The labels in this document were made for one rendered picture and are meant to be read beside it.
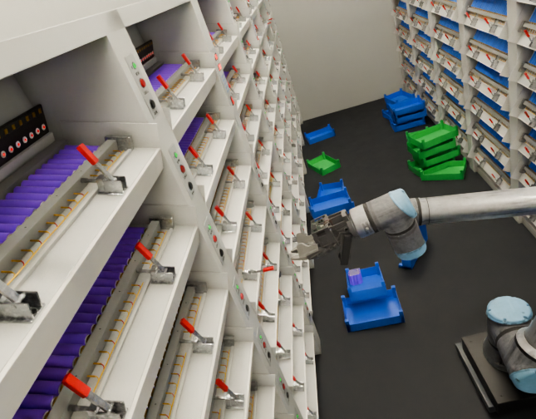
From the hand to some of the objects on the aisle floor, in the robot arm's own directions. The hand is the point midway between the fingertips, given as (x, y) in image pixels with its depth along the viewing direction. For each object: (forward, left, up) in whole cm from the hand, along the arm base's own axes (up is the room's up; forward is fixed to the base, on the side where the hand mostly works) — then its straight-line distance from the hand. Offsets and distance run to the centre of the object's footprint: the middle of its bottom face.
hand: (296, 255), depth 126 cm
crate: (-21, -78, -95) cm, 125 cm away
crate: (-21, -62, -100) cm, 119 cm away
